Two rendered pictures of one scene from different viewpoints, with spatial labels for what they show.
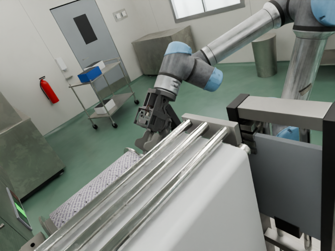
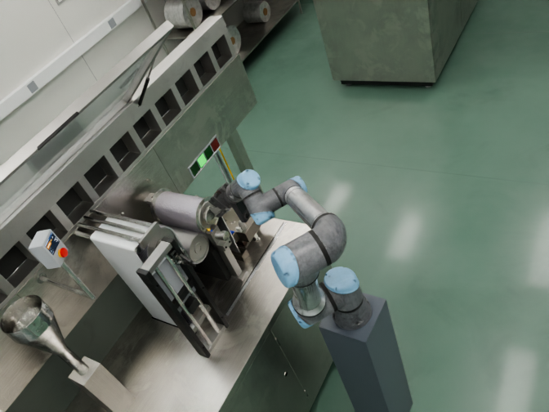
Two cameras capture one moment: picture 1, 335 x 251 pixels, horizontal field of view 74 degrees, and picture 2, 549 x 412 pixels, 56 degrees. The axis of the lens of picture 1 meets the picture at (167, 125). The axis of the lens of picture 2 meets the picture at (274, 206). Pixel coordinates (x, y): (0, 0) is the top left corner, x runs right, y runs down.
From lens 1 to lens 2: 184 cm
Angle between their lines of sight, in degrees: 63
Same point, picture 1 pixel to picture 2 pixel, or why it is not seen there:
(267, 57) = not seen: outside the picture
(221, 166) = (127, 245)
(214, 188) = (121, 246)
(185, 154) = (137, 233)
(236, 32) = (298, 207)
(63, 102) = not seen: outside the picture
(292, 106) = (152, 259)
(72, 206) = (165, 199)
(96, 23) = not seen: outside the picture
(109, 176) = (183, 203)
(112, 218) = (110, 225)
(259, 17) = (309, 217)
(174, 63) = (234, 185)
